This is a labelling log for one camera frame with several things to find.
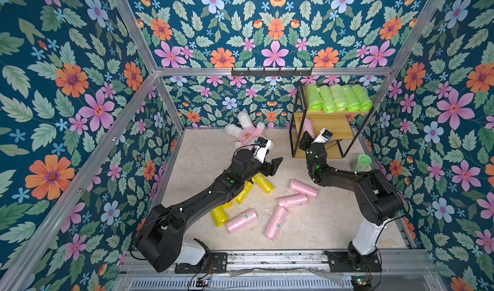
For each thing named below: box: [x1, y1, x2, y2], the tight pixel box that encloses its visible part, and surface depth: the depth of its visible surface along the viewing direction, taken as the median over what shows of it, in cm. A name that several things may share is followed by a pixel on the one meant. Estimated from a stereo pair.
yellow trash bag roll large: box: [210, 200, 233, 228], surface depth 84 cm
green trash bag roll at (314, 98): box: [306, 83, 324, 111], surface depth 82 cm
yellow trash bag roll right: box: [252, 172, 275, 194], surface depth 95 cm
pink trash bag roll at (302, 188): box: [288, 178, 319, 199], surface depth 92 cm
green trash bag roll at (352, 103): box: [341, 84, 361, 113], surface depth 82 cm
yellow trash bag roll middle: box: [233, 180, 255, 205], surface depth 91 cm
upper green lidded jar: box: [351, 153, 372, 173], surface depth 95 cm
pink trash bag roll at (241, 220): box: [226, 208, 258, 234], surface depth 83 cm
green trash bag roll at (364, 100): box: [351, 83, 373, 112], surface depth 81 cm
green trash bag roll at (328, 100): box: [319, 84, 337, 114], surface depth 81 cm
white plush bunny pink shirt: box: [224, 110, 274, 151], surface depth 113 cm
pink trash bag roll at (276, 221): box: [264, 204, 288, 241], surface depth 84 cm
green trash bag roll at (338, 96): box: [328, 82, 348, 111], surface depth 82 cm
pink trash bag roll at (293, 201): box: [276, 193, 309, 210], surface depth 88 cm
